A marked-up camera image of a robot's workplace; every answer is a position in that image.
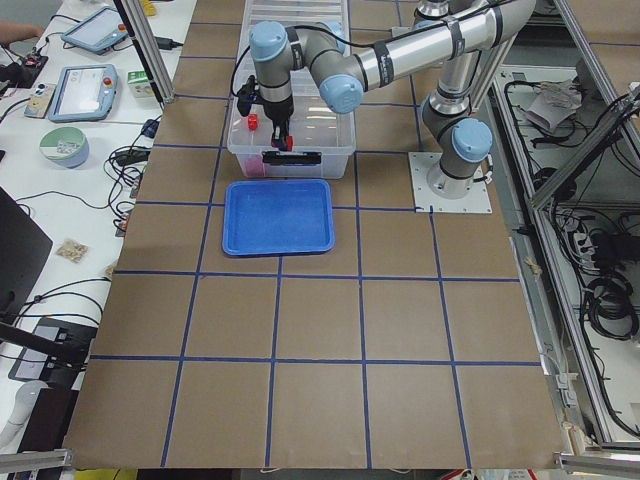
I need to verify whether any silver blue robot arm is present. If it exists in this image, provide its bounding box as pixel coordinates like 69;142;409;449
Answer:
235;1;535;181

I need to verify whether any black monitor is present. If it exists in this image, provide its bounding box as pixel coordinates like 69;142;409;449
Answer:
0;189;53;324

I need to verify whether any teach pendant far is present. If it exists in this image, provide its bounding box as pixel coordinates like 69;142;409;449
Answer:
61;7;128;55

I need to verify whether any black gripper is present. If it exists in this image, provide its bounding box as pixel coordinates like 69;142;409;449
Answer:
263;97;293;149

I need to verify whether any small bag of nuts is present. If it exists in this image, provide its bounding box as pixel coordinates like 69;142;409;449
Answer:
56;239;89;263

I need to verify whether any blue plastic tray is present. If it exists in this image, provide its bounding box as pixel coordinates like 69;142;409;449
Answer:
222;179;336;257

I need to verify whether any aluminium frame post left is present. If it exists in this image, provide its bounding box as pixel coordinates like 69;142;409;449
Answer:
114;0;175;106

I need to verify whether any black box latch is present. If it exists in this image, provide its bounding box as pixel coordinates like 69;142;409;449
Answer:
262;151;322;166

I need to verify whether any clear plastic storage box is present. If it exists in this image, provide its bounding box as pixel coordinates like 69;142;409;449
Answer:
226;69;356;179

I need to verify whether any green white carton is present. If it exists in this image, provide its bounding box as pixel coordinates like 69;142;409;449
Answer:
126;70;155;98

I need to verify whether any translucent plastic box lid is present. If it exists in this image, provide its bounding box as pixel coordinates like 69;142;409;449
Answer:
238;0;350;54

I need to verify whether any white power strip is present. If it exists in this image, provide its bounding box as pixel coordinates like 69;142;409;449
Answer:
565;219;595;261

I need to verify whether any aluminium frame rail right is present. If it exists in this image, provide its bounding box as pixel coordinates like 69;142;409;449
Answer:
529;1;639;210

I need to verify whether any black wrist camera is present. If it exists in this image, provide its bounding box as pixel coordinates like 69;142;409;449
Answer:
237;75;259;117

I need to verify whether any teach pendant near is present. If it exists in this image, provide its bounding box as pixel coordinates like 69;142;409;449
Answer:
47;64;118;123

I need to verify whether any green white bowl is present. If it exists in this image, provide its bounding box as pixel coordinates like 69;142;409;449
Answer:
39;127;89;169

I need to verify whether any teach pendant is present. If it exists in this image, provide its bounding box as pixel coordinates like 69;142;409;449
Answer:
61;7;128;55
47;64;118;123

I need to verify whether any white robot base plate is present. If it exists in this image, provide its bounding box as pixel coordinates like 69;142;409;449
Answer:
408;152;492;215

